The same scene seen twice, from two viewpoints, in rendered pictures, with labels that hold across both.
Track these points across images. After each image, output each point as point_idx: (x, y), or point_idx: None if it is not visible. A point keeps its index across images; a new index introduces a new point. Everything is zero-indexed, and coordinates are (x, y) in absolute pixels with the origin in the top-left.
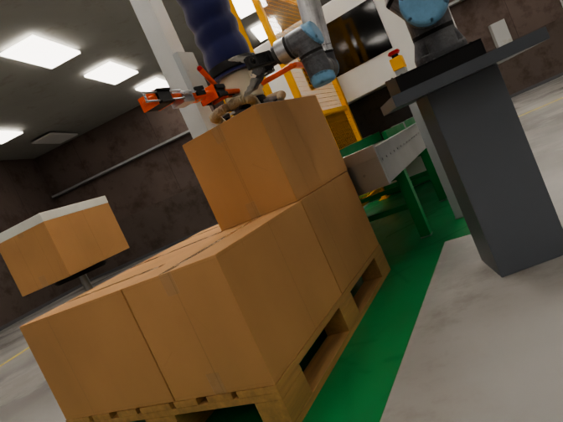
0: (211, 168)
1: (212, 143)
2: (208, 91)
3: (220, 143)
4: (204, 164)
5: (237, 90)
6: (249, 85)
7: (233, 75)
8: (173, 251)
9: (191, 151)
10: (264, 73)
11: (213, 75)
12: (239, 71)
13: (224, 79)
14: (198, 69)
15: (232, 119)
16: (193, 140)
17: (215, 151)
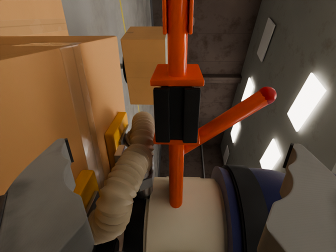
0: (21, 38)
1: (53, 41)
2: (180, 46)
3: (25, 43)
4: (47, 37)
5: (173, 198)
6: (59, 174)
7: (216, 209)
8: (18, 18)
9: (92, 36)
10: None
11: (232, 166)
12: (222, 231)
13: (217, 185)
14: (263, 87)
15: (17, 53)
16: (104, 37)
17: (30, 41)
